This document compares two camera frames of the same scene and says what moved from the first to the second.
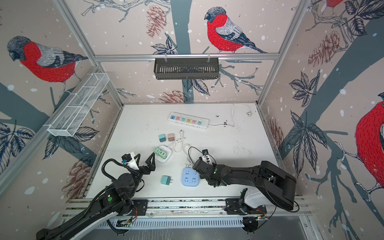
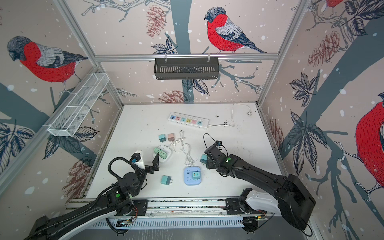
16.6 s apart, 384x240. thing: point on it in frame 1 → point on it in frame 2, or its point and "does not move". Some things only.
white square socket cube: x=167 y=150 does not move
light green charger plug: x=162 y=154 does not move
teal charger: x=162 y=138 does not move
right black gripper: x=201 y=175 → x=209 y=162
